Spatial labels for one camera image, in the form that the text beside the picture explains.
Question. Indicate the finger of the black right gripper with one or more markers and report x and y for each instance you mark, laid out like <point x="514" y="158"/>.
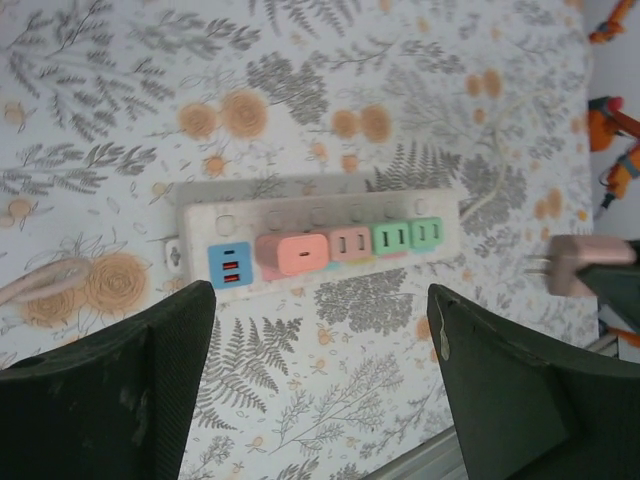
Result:
<point x="617" y="292"/>
<point x="634" y="250"/>

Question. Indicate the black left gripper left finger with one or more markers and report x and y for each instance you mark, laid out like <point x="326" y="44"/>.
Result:
<point x="90" y="400"/>

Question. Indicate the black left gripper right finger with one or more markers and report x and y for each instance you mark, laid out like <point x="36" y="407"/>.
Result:
<point x="525" y="415"/>

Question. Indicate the mauve brown plug adapter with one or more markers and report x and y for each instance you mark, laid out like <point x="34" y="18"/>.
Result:
<point x="575" y="260"/>

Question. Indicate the green plug adapter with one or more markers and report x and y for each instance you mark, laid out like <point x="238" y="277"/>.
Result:
<point x="427" y="232"/>
<point x="392" y="239"/>

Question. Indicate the pink plug adapter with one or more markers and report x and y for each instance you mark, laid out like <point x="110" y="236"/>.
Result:
<point x="350" y="245"/>

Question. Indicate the salmon orange plug adapter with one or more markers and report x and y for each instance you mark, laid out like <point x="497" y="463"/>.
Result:
<point x="300" y="255"/>

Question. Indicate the white multi-socket power strip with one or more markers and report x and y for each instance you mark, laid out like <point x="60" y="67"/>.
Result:
<point x="240" y="220"/>

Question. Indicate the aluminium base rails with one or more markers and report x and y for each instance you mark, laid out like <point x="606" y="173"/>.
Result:
<point x="430" y="457"/>

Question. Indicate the floral patterned tablecloth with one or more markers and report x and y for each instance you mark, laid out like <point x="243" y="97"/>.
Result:
<point x="350" y="75"/>

